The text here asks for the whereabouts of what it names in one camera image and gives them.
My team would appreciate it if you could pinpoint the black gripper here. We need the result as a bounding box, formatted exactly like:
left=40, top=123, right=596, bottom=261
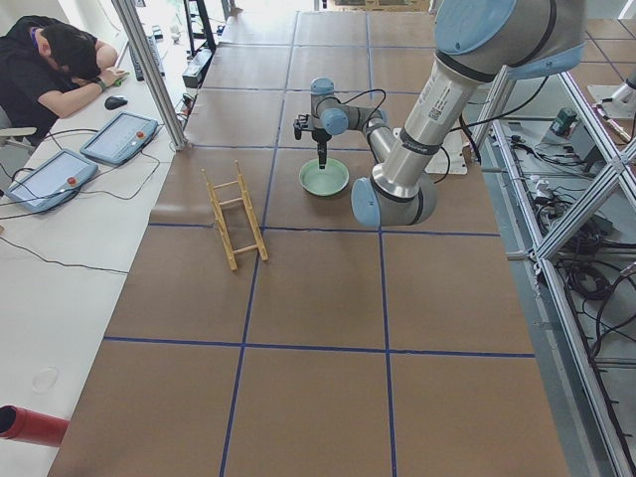
left=293, top=114, right=332, bottom=170

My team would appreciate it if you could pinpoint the green ceramic plate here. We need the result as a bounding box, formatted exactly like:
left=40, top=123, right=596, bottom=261
left=299, top=158, right=350, bottom=197

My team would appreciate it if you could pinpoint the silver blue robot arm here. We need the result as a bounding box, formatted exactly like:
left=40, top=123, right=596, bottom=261
left=293, top=1, right=586, bottom=228

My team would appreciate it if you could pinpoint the wooden dish rack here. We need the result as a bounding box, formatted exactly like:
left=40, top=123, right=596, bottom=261
left=201, top=161, right=268, bottom=271

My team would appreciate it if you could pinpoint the brown paper table cover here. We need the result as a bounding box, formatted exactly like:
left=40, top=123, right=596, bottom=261
left=51, top=12, right=568, bottom=476

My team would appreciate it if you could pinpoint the black keyboard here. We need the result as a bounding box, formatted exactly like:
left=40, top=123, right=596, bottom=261
left=127, top=35, right=166, bottom=83

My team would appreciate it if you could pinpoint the black computer mouse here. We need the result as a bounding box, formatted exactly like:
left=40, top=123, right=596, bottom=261
left=103, top=95, right=128, bottom=110

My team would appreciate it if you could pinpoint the green power box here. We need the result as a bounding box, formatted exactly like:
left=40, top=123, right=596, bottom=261
left=551, top=107, right=577, bottom=137

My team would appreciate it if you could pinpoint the person in black shirt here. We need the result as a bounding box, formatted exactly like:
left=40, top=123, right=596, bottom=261
left=1, top=15, right=127, bottom=146

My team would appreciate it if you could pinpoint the red cylinder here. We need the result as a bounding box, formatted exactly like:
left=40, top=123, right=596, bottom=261
left=1, top=405, right=69, bottom=447

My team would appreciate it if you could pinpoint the black pendant cable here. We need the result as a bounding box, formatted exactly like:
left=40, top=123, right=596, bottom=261
left=0, top=128, right=175, bottom=274

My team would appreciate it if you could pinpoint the teach pendant near post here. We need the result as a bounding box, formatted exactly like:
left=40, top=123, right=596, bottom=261
left=79, top=111, right=159, bottom=165

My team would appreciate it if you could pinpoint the aluminium frame post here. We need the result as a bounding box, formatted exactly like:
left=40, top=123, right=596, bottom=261
left=111, top=0, right=188, bottom=151

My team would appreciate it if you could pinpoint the aluminium frame right side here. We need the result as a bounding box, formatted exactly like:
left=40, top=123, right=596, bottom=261
left=475, top=61, right=635, bottom=476

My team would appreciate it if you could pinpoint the teach pendant near camera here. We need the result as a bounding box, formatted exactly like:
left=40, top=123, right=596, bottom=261
left=6, top=149, right=98, bottom=213

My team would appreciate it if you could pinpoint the black cable bundle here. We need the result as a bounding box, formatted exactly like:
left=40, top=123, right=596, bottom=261
left=551, top=218, right=636, bottom=369

